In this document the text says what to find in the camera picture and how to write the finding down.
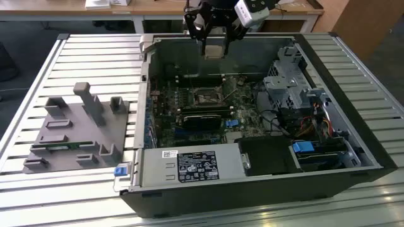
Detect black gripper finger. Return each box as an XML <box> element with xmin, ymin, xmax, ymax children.
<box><xmin>220</xmin><ymin>13</ymin><xmax>251</xmax><ymax>55</ymax></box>
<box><xmin>184</xmin><ymin>6</ymin><xmax>212</xmax><ymax>57</ymax></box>

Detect silver green CPU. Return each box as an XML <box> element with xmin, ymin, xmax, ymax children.
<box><xmin>204</xmin><ymin>45</ymin><xmax>227</xmax><ymax>60</ymax></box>

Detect CPU socket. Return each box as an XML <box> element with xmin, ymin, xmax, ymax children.
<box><xmin>191</xmin><ymin>87</ymin><xmax>227</xmax><ymax>107</ymax></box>

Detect grey case latch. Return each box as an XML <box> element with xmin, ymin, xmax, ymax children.
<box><xmin>139</xmin><ymin>35</ymin><xmax>163</xmax><ymax>54</ymax></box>

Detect white papers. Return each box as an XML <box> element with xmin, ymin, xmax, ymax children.
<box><xmin>272</xmin><ymin>0</ymin><xmax>314</xmax><ymax>8</ymax></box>

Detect metal disk bay cage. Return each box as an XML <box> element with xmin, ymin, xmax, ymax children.
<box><xmin>263</xmin><ymin>46</ymin><xmax>328</xmax><ymax>111</ymax></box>

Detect green motherboard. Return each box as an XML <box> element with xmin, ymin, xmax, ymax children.
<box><xmin>146</xmin><ymin>75</ymin><xmax>274</xmax><ymax>148</ymax></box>

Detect wooden cabinet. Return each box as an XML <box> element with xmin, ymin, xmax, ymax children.
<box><xmin>311</xmin><ymin>0</ymin><xmax>404</xmax><ymax>62</ymax></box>

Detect black graphics card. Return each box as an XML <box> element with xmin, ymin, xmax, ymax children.
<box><xmin>180</xmin><ymin>113</ymin><xmax>223</xmax><ymax>132</ymax></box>

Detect silver finned heatsink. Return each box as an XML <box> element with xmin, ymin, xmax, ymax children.
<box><xmin>226</xmin><ymin>131</ymin><xmax>244</xmax><ymax>144</ymax></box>

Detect wooden desk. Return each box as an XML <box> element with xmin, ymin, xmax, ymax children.
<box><xmin>0</xmin><ymin>0</ymin><xmax>326</xmax><ymax>34</ymax></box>

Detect blue disk carrier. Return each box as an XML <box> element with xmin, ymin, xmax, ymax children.
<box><xmin>292</xmin><ymin>140</ymin><xmax>316</xmax><ymax>155</ymax></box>

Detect black plastic shroud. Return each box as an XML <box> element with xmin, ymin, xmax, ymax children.
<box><xmin>235</xmin><ymin>136</ymin><xmax>302</xmax><ymax>177</ymax></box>

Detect grey parts rack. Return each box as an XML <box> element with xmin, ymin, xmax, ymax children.
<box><xmin>23</xmin><ymin>81</ymin><xmax>131</xmax><ymax>175</ymax></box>

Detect grey power supply unit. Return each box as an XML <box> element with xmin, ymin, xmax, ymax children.
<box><xmin>138</xmin><ymin>143</ymin><xmax>248</xmax><ymax>188</ymax></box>

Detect green RAM stick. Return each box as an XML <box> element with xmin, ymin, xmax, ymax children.
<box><xmin>47</xmin><ymin>141</ymin><xmax>95</xmax><ymax>150</ymax></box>

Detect black open PC case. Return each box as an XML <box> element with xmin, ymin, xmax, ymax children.
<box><xmin>112</xmin><ymin>32</ymin><xmax>398</xmax><ymax>219</ymax></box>

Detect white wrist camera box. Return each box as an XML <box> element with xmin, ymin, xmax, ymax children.
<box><xmin>235</xmin><ymin>0</ymin><xmax>271</xmax><ymax>28</ymax></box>

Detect black plastic bracket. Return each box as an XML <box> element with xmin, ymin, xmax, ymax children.
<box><xmin>276</xmin><ymin>107</ymin><xmax>306</xmax><ymax>138</ymax></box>

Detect coloured power wire bundle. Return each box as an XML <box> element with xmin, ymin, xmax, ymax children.
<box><xmin>295</xmin><ymin>115</ymin><xmax>335</xmax><ymax>140</ymax></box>

